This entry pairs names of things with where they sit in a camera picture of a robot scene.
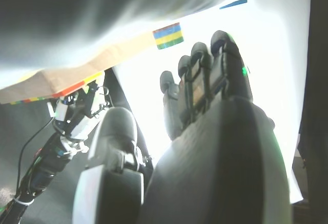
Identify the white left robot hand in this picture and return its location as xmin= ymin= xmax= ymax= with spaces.
xmin=73 ymin=30 xmax=292 ymax=224

